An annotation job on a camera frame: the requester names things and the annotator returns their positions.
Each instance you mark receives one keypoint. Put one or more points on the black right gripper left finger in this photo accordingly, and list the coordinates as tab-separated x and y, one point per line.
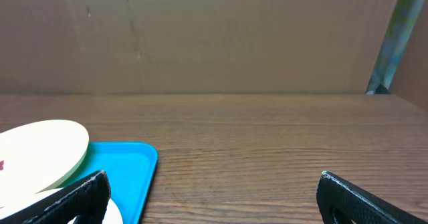
83	202

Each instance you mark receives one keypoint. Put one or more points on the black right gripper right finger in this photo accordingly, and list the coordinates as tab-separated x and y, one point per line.
341	202

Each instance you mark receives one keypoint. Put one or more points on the blue plastic serving tray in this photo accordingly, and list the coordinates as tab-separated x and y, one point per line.
130	167

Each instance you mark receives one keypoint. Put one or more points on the white pink plate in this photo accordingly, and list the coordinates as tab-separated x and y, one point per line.
112	214

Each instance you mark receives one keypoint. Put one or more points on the yellow-green plate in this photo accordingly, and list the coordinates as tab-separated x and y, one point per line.
40	156

